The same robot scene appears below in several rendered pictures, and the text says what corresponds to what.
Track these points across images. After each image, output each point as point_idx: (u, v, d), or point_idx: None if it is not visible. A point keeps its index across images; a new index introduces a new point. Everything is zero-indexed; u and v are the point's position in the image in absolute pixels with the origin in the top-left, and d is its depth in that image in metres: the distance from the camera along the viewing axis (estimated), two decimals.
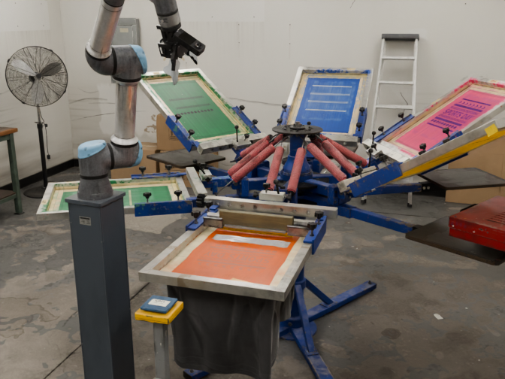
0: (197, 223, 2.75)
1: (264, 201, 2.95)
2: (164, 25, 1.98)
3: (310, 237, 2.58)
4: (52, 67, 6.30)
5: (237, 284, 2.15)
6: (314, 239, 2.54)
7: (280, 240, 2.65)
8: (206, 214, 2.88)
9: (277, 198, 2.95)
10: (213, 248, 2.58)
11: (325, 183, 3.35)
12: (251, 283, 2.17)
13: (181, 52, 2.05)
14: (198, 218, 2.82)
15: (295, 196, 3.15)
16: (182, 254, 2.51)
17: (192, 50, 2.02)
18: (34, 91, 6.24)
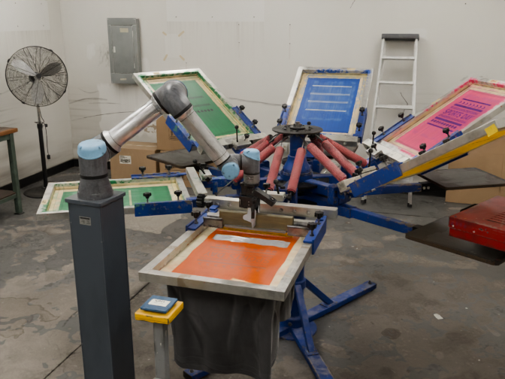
0: (197, 223, 2.75)
1: (264, 201, 2.95)
2: (249, 182, 2.64)
3: (310, 237, 2.58)
4: (52, 67, 6.30)
5: (237, 284, 2.15)
6: (314, 239, 2.54)
7: (280, 240, 2.65)
8: (206, 214, 2.88)
9: (277, 198, 2.95)
10: (213, 248, 2.58)
11: (325, 183, 3.35)
12: (251, 283, 2.17)
13: (257, 204, 2.69)
14: (198, 218, 2.82)
15: (295, 196, 3.15)
16: (182, 254, 2.51)
17: (267, 201, 2.66)
18: (34, 91, 6.24)
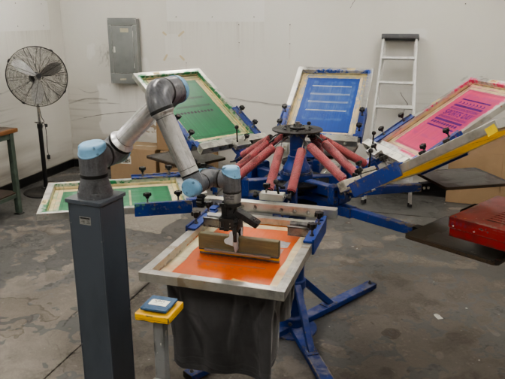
0: (197, 223, 2.75)
1: (264, 201, 2.95)
2: (230, 202, 2.38)
3: (310, 237, 2.58)
4: (52, 67, 6.30)
5: (237, 284, 2.15)
6: (314, 239, 2.54)
7: (280, 241, 2.65)
8: (206, 214, 2.88)
9: (277, 198, 2.95)
10: None
11: (325, 183, 3.35)
12: (251, 283, 2.17)
13: (239, 225, 2.43)
14: (198, 218, 2.82)
15: (295, 196, 3.15)
16: (182, 255, 2.51)
17: (250, 223, 2.40)
18: (34, 91, 6.24)
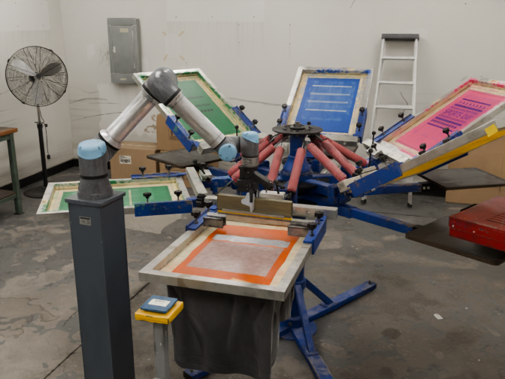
0: (197, 223, 2.75)
1: None
2: (248, 165, 2.60)
3: (310, 237, 2.58)
4: (52, 67, 6.30)
5: (237, 284, 2.15)
6: (314, 239, 2.54)
7: (280, 240, 2.65)
8: (206, 214, 2.88)
9: (277, 198, 2.95)
10: None
11: (325, 183, 3.35)
12: (251, 283, 2.17)
13: (255, 187, 2.65)
14: (198, 218, 2.82)
15: (295, 196, 3.15)
16: (182, 254, 2.51)
17: (266, 186, 2.62)
18: (34, 91, 6.24)
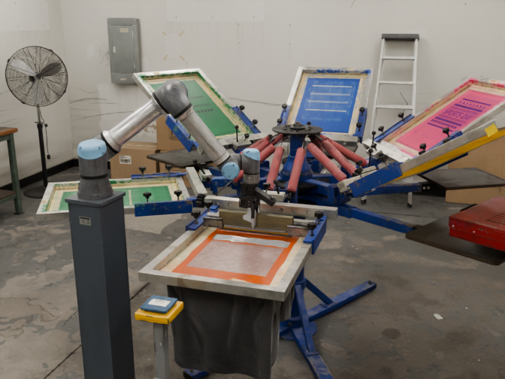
0: (197, 223, 2.75)
1: (264, 201, 2.95)
2: (249, 182, 2.64)
3: (310, 237, 2.58)
4: (52, 67, 6.30)
5: (237, 284, 2.15)
6: (314, 239, 2.54)
7: (280, 240, 2.65)
8: (206, 214, 2.88)
9: (277, 198, 2.95)
10: None
11: (325, 183, 3.35)
12: (251, 283, 2.17)
13: (257, 204, 2.69)
14: (198, 218, 2.82)
15: (295, 196, 3.15)
16: (182, 254, 2.51)
17: (267, 201, 2.66)
18: (34, 91, 6.24)
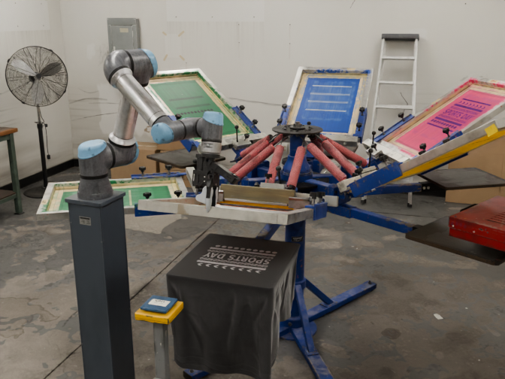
0: (198, 195, 2.73)
1: None
2: (207, 150, 2.11)
3: (312, 205, 2.56)
4: (52, 67, 6.30)
5: (240, 209, 2.10)
6: (316, 204, 2.51)
7: None
8: None
9: (278, 188, 2.95)
10: None
11: (325, 183, 3.35)
12: None
13: (215, 180, 2.13)
14: (198, 193, 2.80)
15: (295, 196, 3.15)
16: None
17: (228, 177, 2.11)
18: (34, 91, 6.24)
